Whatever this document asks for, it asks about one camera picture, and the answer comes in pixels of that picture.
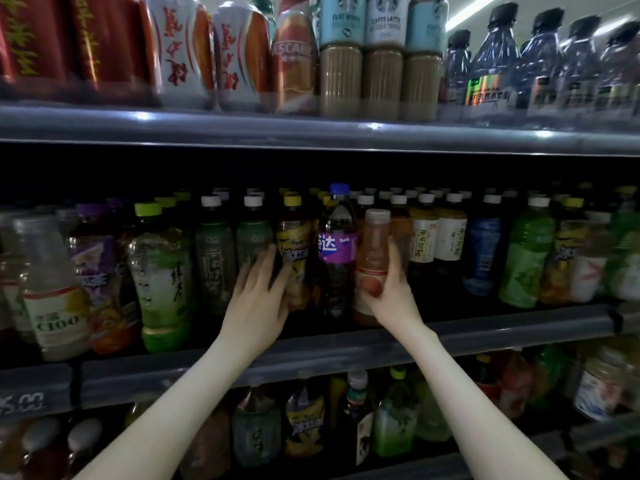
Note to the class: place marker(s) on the person's right hand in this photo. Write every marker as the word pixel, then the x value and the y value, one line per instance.
pixel 398 305

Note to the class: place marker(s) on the person's left hand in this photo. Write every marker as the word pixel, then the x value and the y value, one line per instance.
pixel 255 315

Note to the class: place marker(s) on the pink juice bottle white cap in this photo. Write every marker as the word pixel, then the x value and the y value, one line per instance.
pixel 372 245

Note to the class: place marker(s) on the dark grey store shelving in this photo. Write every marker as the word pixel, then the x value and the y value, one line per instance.
pixel 300 135

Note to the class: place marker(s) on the person's right forearm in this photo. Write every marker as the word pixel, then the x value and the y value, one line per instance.
pixel 470 425

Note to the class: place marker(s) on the person's left forearm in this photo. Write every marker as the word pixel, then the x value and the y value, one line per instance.
pixel 160 435

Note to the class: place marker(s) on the dark price tag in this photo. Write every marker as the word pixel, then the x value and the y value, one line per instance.
pixel 22 403

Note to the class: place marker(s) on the ceiling tube light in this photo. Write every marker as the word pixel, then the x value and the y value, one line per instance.
pixel 472 12

